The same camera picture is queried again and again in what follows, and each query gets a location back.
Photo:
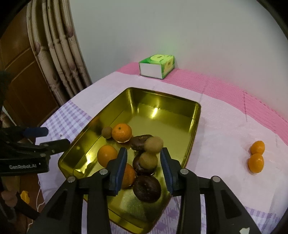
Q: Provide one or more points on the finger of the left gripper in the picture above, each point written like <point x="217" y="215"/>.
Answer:
<point x="44" y="149"/>
<point x="18" y="133"/>

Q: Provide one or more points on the large yellow orange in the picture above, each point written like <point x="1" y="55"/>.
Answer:
<point x="105" y="154"/>

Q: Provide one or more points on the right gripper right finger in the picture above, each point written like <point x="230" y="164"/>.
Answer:
<point x="224" y="211"/>

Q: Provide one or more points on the person left hand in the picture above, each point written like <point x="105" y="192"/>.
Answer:
<point x="11" y="188"/>

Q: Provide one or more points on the gold toffee tin box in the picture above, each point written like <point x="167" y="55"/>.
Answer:
<point x="172" y="118"/>

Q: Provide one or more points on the dark passion fruit gripped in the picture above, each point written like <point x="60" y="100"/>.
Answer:
<point x="140" y="171"/>

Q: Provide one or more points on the far back orange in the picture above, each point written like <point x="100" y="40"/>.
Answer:
<point x="257" y="148"/>

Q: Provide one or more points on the pink purple checked tablecloth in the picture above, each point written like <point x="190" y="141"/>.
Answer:
<point x="231" y="121"/>

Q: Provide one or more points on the bamboo chair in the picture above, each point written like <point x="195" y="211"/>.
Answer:
<point x="54" y="43"/>

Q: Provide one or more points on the mandarin orange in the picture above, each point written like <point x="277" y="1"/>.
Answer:
<point x="128" y="177"/>
<point x="122" y="133"/>

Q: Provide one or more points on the green tissue box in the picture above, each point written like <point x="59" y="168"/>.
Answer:
<point x="157" y="66"/>

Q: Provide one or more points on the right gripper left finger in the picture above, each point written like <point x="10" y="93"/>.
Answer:
<point x="63" y="212"/>

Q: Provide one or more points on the dark passion fruit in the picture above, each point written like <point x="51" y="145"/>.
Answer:
<point x="147" y="188"/>
<point x="137" y="142"/>

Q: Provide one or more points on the near back orange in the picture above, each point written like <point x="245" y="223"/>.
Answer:
<point x="256" y="163"/>

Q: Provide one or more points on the small green fruit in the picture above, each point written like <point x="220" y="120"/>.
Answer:
<point x="107" y="132"/>
<point x="153" y="144"/>
<point x="148" y="160"/>

